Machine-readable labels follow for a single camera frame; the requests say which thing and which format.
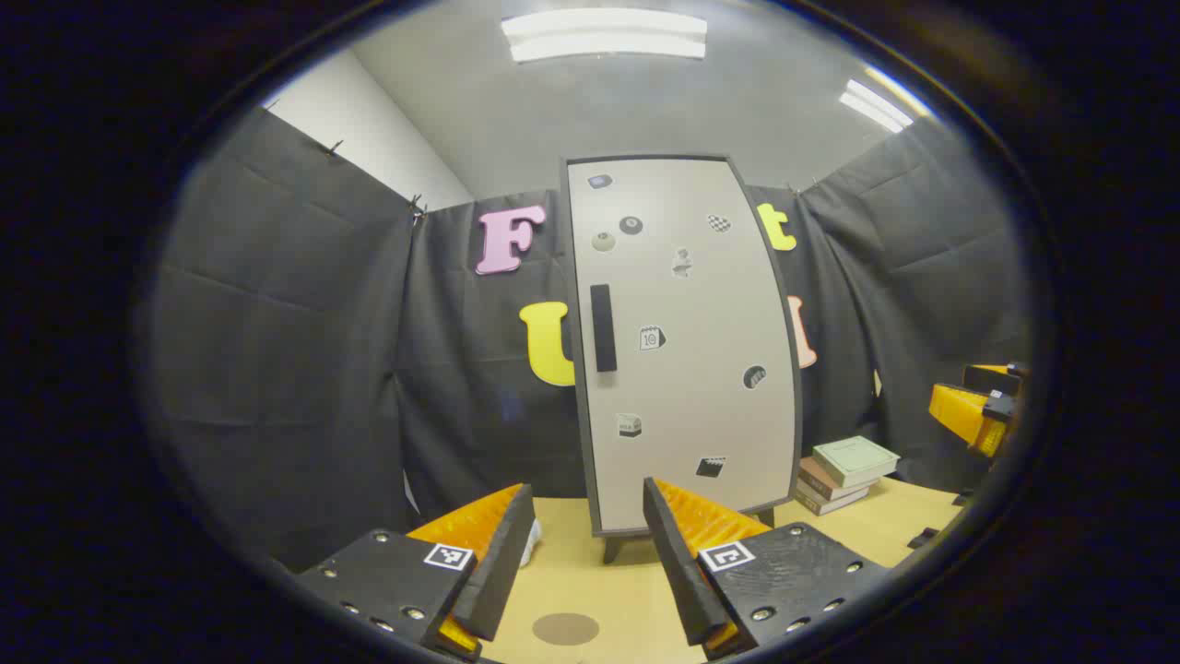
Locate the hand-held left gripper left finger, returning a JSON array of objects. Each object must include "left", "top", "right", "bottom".
[{"left": 297, "top": 482, "right": 537, "bottom": 660}]

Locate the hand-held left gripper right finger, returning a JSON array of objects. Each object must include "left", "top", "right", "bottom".
[{"left": 643, "top": 477, "right": 891, "bottom": 660}]

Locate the dark grey cabinet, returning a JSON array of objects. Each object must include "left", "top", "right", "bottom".
[{"left": 560, "top": 153, "right": 806, "bottom": 565}]

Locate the brown round coaster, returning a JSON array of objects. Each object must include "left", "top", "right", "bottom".
[{"left": 532, "top": 612, "right": 601, "bottom": 646}]

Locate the black cabinet door handle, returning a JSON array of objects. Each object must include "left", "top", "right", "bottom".
[{"left": 590, "top": 284, "right": 619, "bottom": 374}]

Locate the grey cabinet door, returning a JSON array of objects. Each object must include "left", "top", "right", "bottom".
[{"left": 565, "top": 159, "right": 801, "bottom": 534}]

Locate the pale green book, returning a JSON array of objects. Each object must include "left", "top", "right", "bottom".
[{"left": 811, "top": 435, "right": 901, "bottom": 490}]

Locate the grey-brown book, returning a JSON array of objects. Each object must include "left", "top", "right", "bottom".
[{"left": 793, "top": 480, "right": 872, "bottom": 517}]

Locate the brown book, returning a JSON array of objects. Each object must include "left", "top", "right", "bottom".
[{"left": 798, "top": 456, "right": 881, "bottom": 504}]

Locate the black backdrop cloth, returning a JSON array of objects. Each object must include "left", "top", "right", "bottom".
[{"left": 152, "top": 106, "right": 1033, "bottom": 573}]

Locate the long ceiling light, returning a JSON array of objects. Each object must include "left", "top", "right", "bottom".
[{"left": 501, "top": 7, "right": 709, "bottom": 64}]

